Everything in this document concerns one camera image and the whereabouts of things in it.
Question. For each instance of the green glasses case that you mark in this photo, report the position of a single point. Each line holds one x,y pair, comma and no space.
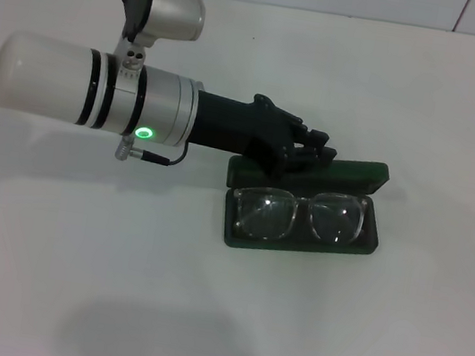
356,172

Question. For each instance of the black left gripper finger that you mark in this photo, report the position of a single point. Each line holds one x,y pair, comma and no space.
314,137
313,158

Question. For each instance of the silver left camera bracket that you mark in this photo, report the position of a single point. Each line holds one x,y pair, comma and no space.
132,59

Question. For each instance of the clear white glasses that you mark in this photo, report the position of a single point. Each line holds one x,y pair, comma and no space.
304,200

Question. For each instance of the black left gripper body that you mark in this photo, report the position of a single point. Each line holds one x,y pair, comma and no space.
228,122

